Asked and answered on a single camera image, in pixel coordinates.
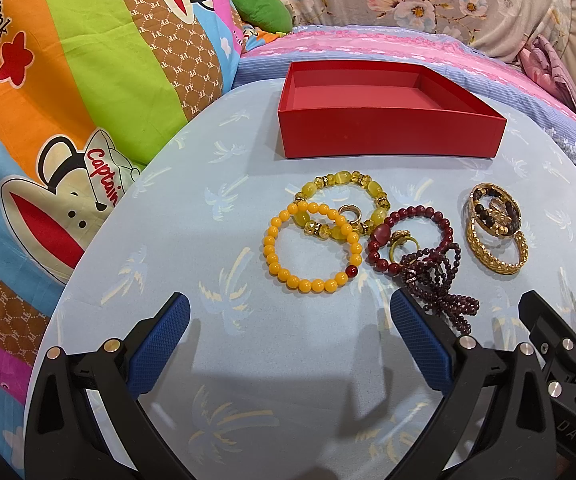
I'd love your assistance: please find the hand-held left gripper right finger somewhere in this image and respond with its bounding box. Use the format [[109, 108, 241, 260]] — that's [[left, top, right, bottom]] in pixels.
[[390, 287, 568, 480]]

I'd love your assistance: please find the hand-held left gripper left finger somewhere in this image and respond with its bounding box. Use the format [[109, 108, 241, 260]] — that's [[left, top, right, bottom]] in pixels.
[[24, 291, 193, 480]]

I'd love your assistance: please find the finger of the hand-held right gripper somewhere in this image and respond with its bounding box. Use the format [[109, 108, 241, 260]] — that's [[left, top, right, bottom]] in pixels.
[[518, 290, 576, 367]]

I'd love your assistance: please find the garnet small bead strand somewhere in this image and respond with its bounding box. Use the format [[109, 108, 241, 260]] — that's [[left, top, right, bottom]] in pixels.
[[399, 242, 481, 317]]

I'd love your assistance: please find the gold cuff bracelet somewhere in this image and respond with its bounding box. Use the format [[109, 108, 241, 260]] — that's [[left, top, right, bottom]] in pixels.
[[465, 216, 529, 276]]

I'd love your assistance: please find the gold ring with olive band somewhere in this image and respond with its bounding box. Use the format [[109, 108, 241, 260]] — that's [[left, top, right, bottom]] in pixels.
[[387, 230, 421, 265]]

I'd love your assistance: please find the dark red bead bracelet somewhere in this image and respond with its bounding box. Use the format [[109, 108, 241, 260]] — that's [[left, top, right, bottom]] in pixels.
[[365, 204, 456, 273]]

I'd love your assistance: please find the black bead bracelet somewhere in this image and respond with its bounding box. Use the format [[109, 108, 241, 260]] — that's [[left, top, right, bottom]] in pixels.
[[472, 190, 521, 235]]

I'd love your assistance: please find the yellow round bead bracelet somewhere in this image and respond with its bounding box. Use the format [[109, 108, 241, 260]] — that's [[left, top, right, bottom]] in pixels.
[[262, 201, 363, 295]]

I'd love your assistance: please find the thin gold bangle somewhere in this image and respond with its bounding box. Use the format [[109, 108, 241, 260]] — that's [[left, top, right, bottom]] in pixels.
[[469, 182, 523, 237]]

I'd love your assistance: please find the yellow-green gemstone bracelet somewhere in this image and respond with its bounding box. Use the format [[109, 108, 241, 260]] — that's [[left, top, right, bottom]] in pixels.
[[294, 172, 391, 242]]

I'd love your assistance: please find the red cardboard box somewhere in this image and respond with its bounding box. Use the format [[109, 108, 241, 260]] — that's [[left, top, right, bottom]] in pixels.
[[277, 60, 508, 160]]

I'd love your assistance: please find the purple cloth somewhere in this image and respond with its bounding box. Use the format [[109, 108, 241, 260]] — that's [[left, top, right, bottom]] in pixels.
[[518, 34, 576, 123]]

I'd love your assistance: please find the colourful cartoon monkey blanket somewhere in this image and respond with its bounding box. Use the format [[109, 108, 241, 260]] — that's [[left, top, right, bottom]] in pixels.
[[0, 0, 249, 411]]

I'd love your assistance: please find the green pillow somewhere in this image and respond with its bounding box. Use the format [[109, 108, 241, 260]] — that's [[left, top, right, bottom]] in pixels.
[[228, 0, 293, 35]]

